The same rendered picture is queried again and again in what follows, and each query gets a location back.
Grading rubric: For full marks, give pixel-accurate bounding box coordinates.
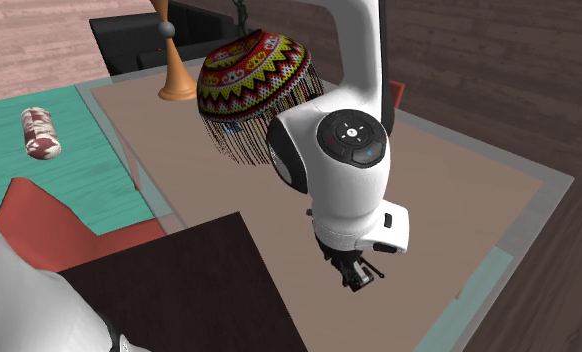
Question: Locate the colourful patterned beaded fringed cap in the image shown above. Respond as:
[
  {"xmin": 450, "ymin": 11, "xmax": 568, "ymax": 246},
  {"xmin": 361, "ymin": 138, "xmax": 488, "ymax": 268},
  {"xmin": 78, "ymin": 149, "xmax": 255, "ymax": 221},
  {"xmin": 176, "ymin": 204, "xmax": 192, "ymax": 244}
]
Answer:
[{"xmin": 195, "ymin": 28, "xmax": 325, "ymax": 167}]

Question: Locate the red box-shaped thing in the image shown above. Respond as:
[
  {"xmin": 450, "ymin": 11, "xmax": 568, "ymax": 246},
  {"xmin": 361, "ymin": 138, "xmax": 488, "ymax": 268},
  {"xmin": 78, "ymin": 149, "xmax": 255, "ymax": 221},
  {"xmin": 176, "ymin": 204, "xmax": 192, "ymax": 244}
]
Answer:
[{"xmin": 389, "ymin": 79, "xmax": 407, "ymax": 110}]

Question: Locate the orange hourglass stand grey ball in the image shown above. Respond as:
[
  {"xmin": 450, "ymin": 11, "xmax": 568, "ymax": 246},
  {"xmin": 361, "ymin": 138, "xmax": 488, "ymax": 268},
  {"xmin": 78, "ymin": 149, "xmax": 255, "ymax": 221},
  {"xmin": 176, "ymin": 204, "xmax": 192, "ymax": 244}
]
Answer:
[{"xmin": 148, "ymin": 0, "xmax": 199, "ymax": 103}]

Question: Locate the black sofa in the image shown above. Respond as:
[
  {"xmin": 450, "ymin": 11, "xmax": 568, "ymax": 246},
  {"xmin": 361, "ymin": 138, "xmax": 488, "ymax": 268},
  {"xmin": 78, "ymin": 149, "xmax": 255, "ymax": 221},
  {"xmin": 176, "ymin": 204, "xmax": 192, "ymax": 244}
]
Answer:
[{"xmin": 88, "ymin": 0, "xmax": 249, "ymax": 77}]

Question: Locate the teal and red rug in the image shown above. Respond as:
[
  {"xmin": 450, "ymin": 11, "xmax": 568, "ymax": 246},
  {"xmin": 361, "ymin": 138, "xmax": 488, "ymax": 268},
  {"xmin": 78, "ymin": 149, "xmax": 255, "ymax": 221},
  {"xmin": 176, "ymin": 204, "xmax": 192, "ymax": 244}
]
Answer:
[{"xmin": 0, "ymin": 84, "xmax": 515, "ymax": 352}]

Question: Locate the brown table with grey rim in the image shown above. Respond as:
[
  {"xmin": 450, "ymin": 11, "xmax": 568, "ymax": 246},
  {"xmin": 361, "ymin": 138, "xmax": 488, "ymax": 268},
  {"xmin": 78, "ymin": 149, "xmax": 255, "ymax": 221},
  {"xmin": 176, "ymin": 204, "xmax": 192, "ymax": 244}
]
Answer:
[{"xmin": 74, "ymin": 57, "xmax": 575, "ymax": 352}]

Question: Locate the dark robot stand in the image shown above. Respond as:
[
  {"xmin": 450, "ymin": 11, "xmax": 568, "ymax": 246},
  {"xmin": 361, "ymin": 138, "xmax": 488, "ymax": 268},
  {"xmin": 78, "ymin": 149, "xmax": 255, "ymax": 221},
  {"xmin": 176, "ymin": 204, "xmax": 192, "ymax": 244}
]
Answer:
[{"xmin": 58, "ymin": 211, "xmax": 310, "ymax": 352}]

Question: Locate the red and white cylinder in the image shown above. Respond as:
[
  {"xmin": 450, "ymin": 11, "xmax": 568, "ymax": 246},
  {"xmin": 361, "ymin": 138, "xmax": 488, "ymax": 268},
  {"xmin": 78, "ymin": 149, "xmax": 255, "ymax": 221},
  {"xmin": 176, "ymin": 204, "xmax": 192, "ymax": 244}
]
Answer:
[{"xmin": 19, "ymin": 106, "xmax": 63, "ymax": 161}]

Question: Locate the dark green twisted stem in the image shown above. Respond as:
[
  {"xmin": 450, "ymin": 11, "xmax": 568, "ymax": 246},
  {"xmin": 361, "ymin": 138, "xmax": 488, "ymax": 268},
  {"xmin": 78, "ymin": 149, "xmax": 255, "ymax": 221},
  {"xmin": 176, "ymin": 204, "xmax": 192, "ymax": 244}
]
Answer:
[{"xmin": 231, "ymin": 0, "xmax": 251, "ymax": 38}]

